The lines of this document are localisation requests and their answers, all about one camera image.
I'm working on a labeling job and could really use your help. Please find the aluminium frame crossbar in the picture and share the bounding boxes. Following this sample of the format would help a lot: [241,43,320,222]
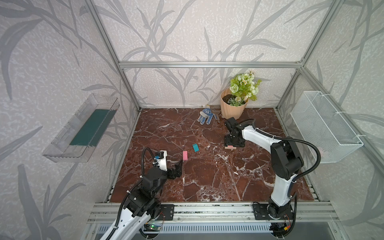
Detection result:
[119,61,301,69]

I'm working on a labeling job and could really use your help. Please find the beige flower pot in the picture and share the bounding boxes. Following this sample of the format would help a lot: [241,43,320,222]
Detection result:
[220,88,248,120]

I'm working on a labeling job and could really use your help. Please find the white wire mesh basket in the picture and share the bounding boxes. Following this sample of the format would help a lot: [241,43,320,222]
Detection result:
[291,91,364,164]

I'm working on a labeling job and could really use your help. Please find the green white artificial flowers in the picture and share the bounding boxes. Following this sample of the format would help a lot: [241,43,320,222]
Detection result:
[224,71,262,107]

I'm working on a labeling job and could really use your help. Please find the clear plastic wall tray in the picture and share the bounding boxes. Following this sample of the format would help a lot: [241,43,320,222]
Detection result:
[43,94,120,163]

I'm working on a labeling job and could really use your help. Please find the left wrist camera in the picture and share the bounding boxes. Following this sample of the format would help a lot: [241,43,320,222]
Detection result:
[153,151,168,172]

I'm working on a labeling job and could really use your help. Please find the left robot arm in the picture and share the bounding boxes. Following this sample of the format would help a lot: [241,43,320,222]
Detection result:
[101,147,184,240]

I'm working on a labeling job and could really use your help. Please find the aluminium front rail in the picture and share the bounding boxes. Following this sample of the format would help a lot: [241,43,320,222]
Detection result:
[87,202,340,224]

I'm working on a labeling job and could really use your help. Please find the blue white garden glove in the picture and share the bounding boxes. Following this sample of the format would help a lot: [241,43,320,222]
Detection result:
[198,108,218,125]

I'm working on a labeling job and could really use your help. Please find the teal block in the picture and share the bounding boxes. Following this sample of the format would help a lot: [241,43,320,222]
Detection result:
[193,144,200,152]

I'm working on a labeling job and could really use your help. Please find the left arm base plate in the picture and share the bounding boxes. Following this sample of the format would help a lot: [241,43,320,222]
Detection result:
[157,204,175,221]

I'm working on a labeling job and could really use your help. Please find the right connector wires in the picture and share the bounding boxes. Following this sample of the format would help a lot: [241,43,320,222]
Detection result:
[269,222,293,238]

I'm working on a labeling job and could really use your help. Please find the pink block front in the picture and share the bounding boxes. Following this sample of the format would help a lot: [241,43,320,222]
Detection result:
[225,146,237,150]

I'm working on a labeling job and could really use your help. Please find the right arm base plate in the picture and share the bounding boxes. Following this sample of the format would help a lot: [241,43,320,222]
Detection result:
[252,202,295,220]

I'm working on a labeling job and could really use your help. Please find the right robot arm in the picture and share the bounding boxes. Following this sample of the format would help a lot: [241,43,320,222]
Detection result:
[225,118,321,220]

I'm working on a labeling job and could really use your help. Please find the pink block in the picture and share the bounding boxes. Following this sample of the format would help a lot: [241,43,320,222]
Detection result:
[225,146,237,150]
[183,151,188,161]

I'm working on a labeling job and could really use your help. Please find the green mat in tray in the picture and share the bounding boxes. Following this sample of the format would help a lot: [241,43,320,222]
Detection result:
[70,109,117,147]

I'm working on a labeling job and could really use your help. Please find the left controller board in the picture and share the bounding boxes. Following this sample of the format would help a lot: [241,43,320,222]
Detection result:
[144,223,163,232]

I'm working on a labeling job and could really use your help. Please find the small brown rake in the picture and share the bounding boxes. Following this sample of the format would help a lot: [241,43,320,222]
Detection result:
[210,105,221,123]

